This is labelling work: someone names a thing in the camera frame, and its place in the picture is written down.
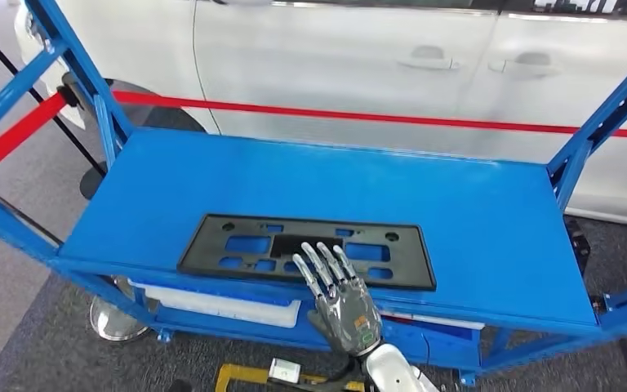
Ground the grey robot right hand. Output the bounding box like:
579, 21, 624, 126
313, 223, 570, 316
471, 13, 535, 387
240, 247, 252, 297
291, 242, 384, 359

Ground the black plastic plate frame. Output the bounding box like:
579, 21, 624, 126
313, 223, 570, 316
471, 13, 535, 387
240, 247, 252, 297
176, 213, 438, 292

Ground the blue metal shelf rack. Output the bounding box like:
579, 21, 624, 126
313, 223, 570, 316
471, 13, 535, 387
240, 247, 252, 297
0, 0, 627, 388

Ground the red barrier belt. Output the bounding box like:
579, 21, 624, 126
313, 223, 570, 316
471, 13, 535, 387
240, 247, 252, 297
112, 90, 627, 140
0, 92, 70, 179

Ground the chrome base stanchion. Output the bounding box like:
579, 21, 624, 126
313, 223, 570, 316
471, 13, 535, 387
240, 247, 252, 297
0, 171, 153, 343

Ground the white car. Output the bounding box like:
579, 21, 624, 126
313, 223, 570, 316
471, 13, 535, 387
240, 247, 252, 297
13, 0, 627, 229

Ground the black stanchion belt head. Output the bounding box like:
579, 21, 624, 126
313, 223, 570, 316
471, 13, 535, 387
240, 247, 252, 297
56, 71, 85, 111

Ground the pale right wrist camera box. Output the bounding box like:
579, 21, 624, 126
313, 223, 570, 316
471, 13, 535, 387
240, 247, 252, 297
267, 357, 367, 392

